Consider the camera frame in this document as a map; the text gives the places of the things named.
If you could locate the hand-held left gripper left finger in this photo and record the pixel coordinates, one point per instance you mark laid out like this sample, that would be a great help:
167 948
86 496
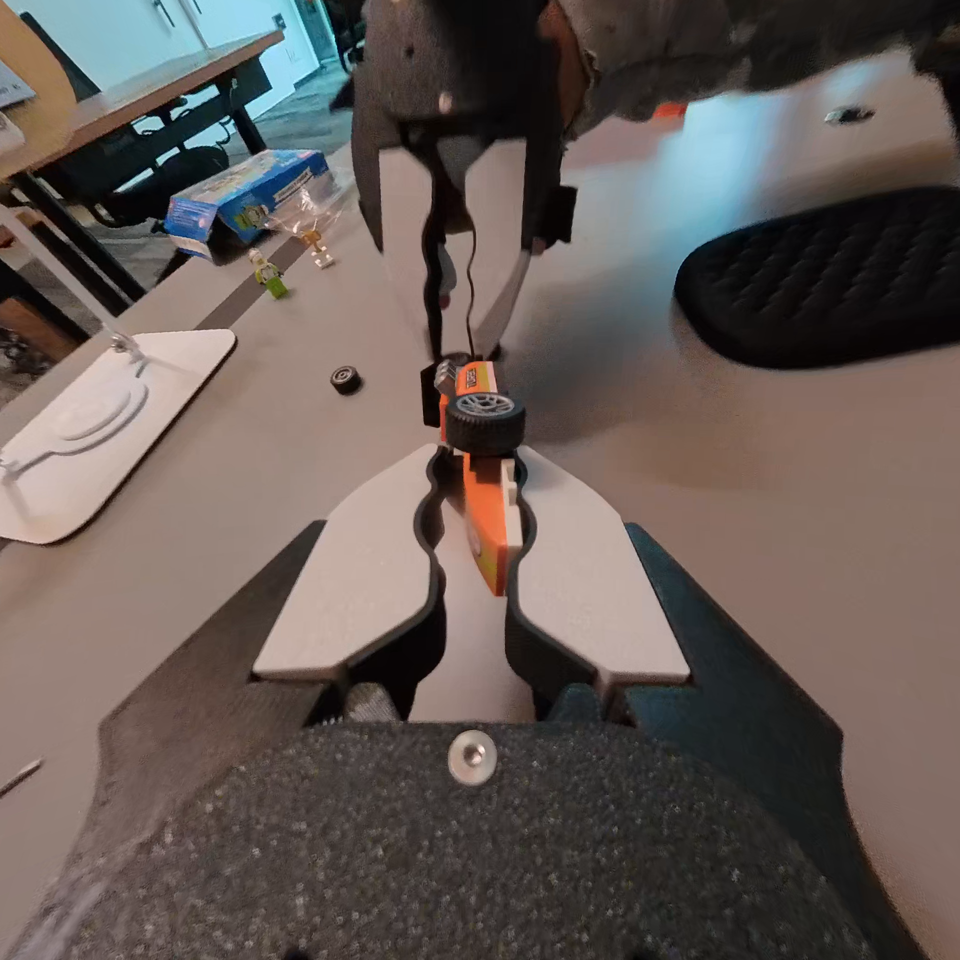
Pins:
353 585

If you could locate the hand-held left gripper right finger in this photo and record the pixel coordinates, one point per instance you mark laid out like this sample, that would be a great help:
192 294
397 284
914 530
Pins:
600 585

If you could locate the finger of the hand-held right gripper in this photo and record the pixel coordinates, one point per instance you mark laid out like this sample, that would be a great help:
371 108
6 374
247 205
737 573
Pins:
405 225
503 225

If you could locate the orange white lego car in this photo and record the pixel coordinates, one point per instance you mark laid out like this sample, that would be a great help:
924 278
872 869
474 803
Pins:
488 525

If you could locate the grey lego wheel rim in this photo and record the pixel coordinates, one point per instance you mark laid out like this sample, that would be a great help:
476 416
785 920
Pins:
483 404

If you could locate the gold lego trophy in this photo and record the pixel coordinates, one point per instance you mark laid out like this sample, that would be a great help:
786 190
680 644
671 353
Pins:
318 240

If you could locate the green lego minifigure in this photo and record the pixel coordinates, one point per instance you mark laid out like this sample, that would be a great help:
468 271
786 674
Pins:
270 275

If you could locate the blue lego box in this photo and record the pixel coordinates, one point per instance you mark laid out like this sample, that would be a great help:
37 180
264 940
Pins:
248 195

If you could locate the person's right hand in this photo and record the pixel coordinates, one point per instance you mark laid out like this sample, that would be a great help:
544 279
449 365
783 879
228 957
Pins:
567 60

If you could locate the clear plastic bag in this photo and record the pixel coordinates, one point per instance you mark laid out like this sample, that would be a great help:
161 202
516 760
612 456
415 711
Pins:
308 210

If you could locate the orange plastic part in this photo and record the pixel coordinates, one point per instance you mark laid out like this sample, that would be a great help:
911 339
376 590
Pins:
668 110

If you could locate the wooden office desk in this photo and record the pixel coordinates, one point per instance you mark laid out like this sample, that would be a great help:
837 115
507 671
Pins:
150 98

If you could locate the black office chair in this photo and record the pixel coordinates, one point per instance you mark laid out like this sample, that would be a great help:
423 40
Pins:
120 135

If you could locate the black honeycomb wrist rest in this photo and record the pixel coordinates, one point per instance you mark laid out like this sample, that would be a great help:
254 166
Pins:
825 278

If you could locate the white base plate with lever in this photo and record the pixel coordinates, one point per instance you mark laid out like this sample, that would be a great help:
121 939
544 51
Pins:
105 435

